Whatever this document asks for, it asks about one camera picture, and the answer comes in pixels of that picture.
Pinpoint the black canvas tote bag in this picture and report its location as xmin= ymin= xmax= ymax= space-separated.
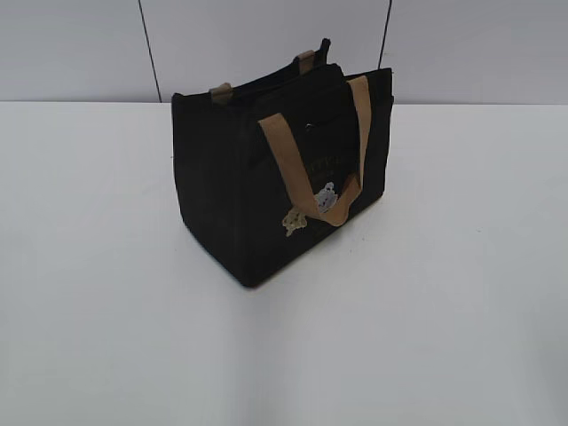
xmin=171 ymin=39 xmax=394 ymax=288

